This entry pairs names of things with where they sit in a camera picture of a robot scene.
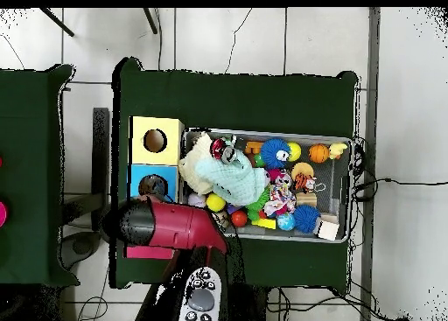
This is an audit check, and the clear crinkled plastic packet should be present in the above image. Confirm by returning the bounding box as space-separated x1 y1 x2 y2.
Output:
139 175 167 197

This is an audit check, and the orange toy basketball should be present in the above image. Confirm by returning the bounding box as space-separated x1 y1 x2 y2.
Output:
308 143 331 164

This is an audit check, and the black power cable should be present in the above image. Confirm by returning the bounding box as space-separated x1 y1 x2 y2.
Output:
353 176 448 196

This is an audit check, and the shallow wire mesh bin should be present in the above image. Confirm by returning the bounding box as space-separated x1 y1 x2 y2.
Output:
177 127 353 244

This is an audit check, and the blue spiky ball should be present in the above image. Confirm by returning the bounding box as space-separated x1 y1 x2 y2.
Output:
292 204 322 234

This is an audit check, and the black tripod leg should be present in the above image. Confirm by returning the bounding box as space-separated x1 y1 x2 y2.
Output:
142 7 159 35
38 7 75 38

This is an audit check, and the yellow foam bone toy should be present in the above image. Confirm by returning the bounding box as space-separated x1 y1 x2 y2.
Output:
328 142 349 160

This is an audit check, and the wooden box with three holes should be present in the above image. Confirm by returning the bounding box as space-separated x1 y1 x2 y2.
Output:
123 115 186 260

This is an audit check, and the dark green tablecloth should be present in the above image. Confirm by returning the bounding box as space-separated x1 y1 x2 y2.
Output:
109 56 359 290

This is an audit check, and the toy hamburger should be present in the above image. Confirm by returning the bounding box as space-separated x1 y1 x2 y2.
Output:
290 161 315 182

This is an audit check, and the cream yellow waffle cloth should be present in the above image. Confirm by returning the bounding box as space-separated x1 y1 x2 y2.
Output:
178 131 218 196

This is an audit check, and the yellow smooth ball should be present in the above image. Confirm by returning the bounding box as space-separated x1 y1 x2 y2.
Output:
287 141 303 162

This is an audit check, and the plain wooden cube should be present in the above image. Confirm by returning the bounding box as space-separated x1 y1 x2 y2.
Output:
313 220 340 241

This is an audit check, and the blue fuzzy monster toy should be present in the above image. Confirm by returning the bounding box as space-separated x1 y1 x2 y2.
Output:
260 137 292 170

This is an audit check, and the crushed red drink can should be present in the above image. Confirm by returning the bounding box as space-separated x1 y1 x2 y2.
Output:
209 136 239 165

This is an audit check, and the mint green waffle cloth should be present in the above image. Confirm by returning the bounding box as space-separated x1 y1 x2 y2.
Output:
193 149 270 206

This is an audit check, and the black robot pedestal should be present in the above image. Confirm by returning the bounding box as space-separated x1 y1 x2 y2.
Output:
228 283 270 321

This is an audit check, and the dark green side table cloth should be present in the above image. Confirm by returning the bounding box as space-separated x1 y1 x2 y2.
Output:
0 63 80 288

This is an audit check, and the grey round stand base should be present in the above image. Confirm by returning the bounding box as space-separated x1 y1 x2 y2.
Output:
59 230 103 270

